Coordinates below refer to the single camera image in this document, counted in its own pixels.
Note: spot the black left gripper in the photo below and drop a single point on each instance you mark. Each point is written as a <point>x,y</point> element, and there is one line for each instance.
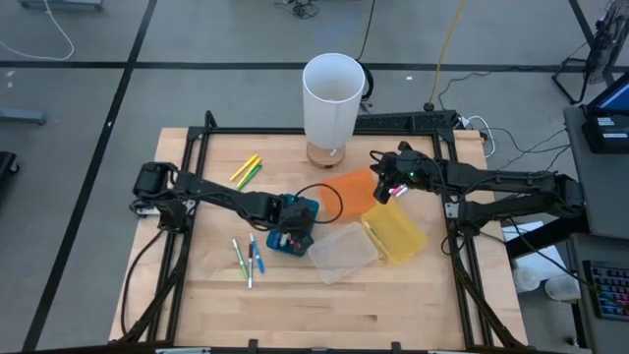
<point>295,218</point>

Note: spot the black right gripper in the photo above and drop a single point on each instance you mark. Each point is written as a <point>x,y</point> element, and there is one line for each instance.
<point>408,167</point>

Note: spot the pink thick marker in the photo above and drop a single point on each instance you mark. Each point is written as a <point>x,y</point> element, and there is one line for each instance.
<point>295,242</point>

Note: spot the light green thick marker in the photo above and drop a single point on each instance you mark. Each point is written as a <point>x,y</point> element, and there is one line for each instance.
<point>283,240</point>

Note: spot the pink cap mini marker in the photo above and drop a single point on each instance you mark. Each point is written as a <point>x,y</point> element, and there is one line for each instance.
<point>398,191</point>

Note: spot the teal plastic bin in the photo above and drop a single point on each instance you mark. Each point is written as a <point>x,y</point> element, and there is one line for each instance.
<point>273,242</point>

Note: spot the blue thin whiteboard marker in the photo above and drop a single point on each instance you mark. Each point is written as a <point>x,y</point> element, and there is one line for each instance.
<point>257,253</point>

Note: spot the orange plastic bin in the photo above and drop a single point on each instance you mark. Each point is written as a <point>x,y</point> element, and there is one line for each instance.
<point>349,194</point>

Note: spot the clear plastic bin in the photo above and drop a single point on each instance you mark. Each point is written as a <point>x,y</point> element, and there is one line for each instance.
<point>344,253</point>

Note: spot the yellow highlighter pen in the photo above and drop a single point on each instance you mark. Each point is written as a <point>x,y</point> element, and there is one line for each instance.
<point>249,172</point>
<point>244,168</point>

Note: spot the brown thin whiteboard marker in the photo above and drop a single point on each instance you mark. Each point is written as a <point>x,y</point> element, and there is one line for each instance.
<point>250,268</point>

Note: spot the yellow plastic bin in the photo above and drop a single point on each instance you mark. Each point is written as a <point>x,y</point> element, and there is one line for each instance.
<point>398,233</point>

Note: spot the green thin whiteboard marker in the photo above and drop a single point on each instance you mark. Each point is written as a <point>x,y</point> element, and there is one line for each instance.
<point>240,258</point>

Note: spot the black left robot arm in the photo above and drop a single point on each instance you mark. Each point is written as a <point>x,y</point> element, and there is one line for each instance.
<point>216,194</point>

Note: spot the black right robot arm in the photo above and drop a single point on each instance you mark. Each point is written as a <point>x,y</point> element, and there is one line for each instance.
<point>516,182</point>

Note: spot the black perforated electronics box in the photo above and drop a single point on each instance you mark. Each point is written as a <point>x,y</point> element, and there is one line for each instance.
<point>408,120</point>

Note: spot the green highlighter pen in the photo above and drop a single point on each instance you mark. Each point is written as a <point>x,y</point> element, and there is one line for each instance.
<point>248,179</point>

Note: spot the white lamp with wooden base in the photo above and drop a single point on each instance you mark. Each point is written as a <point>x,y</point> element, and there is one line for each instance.
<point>331,108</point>

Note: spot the black table edge clip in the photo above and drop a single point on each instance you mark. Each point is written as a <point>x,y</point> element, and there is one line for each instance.
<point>396,346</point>
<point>253,344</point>

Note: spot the black metal bar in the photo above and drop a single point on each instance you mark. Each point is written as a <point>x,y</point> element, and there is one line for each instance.
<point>545,238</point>

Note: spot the white paper sheet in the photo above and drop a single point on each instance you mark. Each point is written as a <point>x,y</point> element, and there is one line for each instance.
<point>535,255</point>

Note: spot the clear plastic cup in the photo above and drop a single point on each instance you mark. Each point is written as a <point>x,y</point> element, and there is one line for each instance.
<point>526,279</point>
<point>562,288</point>

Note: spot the black device box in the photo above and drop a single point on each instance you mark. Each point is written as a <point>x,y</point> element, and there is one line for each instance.
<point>607,142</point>

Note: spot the computer monitor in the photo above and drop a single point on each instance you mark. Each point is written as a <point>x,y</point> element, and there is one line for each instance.
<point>614,98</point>

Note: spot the backlit keyboard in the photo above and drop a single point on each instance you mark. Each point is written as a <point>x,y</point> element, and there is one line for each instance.
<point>611,290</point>

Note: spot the black fan stand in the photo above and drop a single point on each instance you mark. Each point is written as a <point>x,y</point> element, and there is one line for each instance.
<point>609,29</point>

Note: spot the grey desk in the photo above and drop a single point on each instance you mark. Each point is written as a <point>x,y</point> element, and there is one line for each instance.
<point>589,334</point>

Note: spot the grey furniture foot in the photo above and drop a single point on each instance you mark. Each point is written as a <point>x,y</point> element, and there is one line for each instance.
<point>22,117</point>

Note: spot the grey furniture base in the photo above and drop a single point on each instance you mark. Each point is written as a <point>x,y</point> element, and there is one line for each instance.
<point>59,4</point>

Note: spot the silver frame bracket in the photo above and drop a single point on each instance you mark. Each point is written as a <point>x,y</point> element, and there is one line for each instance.
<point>451,211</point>

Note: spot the black aluminium table frame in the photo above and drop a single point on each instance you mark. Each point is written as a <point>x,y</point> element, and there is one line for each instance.
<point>245,131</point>

